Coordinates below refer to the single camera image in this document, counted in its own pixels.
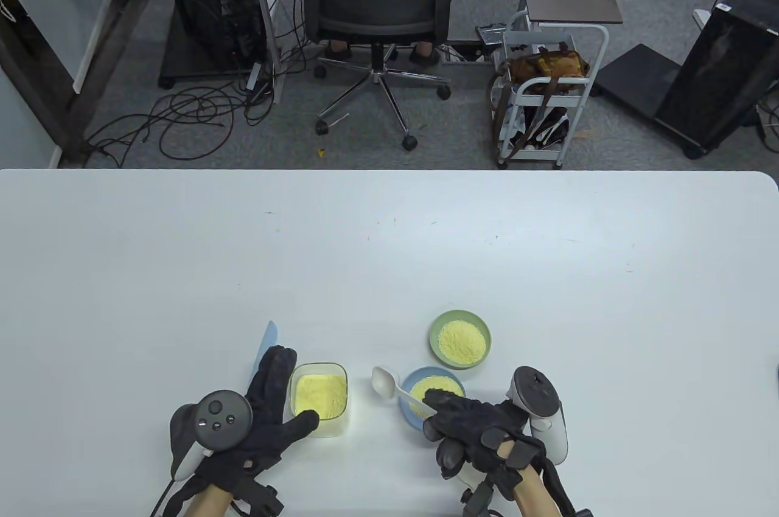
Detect person's right hand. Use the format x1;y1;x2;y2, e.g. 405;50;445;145
422;389;547;480

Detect person's left hand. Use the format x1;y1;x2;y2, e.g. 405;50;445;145
183;345;320;496

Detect clear chicken bouillon container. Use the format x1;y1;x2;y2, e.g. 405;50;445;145
288;363;349;439

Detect light blue plastic knife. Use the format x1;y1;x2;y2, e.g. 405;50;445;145
251;321;279;381

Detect white coffee spoon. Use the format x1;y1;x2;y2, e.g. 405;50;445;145
372;366;438;419

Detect person's right forearm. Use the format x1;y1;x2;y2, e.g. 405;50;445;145
499;441;564;517

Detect person's left forearm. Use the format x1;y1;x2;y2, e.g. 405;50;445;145
181;484;235;517

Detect black white left controller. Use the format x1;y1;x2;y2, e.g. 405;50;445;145
169;390;253;481

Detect black white controller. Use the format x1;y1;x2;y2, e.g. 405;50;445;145
508;366;568;466
169;390;253;481

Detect blue round dish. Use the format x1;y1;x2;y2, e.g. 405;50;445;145
400;366;468;429

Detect black white right controller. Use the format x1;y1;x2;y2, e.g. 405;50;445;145
508;366;568;466

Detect green round dish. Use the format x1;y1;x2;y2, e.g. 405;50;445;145
429;310;492;370

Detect white rolling cart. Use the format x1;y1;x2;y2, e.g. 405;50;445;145
492;11;609;170

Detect brown leather bag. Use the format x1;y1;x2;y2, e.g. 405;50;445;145
508;43;591;95

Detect black flat platform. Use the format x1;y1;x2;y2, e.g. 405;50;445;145
592;44;681;122

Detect dark wooden desk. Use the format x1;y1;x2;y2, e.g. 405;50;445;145
0;0;168;168

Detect white metal desk leg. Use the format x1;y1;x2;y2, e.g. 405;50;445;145
243;0;284;105

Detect black glove cable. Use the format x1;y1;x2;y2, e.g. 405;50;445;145
149;479;177;517

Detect black white strap bag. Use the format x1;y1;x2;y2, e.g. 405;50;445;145
508;106;570;151

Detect black floor cables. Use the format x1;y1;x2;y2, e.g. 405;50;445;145
82;82;278;168

